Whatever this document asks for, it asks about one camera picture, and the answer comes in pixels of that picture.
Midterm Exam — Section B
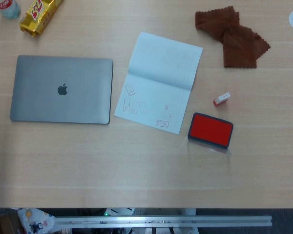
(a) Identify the gold foil snack packet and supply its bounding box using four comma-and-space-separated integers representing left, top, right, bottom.
19, 0, 64, 37

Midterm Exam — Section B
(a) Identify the open lined paper notebook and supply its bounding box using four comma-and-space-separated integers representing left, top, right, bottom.
114, 31, 204, 135

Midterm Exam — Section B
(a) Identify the red and white stamp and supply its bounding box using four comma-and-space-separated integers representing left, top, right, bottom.
212, 92, 231, 107

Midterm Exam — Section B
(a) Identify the red ink pad with lid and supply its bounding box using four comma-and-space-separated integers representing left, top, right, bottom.
187, 112, 234, 156

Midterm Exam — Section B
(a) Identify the aluminium profile rail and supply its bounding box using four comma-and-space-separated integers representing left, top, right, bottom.
54, 214, 273, 228

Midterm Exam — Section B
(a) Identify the white printed plastic bag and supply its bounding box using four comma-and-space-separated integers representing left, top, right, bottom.
16, 208, 57, 234

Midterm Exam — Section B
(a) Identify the grey closed laptop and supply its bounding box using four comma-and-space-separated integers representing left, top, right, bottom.
9, 55, 114, 125

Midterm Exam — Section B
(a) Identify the brown cardboard box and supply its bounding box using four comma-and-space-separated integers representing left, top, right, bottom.
0, 211, 19, 234

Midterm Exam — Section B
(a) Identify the clear plastic bottle red label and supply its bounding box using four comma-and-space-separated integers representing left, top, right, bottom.
0, 0, 22, 19

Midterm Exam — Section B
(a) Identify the brown microfibre cloth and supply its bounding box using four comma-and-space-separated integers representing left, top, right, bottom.
194, 6, 271, 69

